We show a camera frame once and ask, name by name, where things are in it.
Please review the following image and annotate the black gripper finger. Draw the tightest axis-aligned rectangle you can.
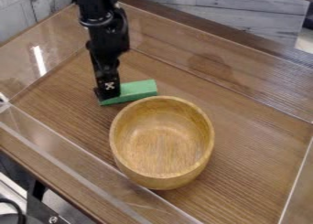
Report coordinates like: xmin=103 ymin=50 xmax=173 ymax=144
xmin=94 ymin=71 xmax=121 ymax=101

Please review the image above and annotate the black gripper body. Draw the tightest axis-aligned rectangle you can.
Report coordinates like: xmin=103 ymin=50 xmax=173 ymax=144
xmin=87 ymin=8 xmax=130 ymax=79

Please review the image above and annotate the green rectangular block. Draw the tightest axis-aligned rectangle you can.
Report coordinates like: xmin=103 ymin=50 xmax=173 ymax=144
xmin=99 ymin=80 xmax=158 ymax=105

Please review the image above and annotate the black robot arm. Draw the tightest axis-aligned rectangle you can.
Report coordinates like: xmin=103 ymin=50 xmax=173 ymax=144
xmin=75 ymin=0 xmax=130 ymax=101

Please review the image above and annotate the brown wooden bowl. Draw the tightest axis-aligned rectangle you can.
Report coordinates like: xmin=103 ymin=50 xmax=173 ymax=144
xmin=109 ymin=96 xmax=216 ymax=190

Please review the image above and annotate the clear acrylic tray wall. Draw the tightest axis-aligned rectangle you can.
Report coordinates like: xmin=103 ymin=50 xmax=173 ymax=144
xmin=0 ymin=4 xmax=313 ymax=224

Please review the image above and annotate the black cable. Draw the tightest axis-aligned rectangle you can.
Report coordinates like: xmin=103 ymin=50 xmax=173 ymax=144
xmin=0 ymin=197 xmax=29 ymax=224

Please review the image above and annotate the black table leg frame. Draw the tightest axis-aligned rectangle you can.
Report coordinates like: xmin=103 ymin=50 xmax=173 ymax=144
xmin=27 ymin=180 xmax=70 ymax=224

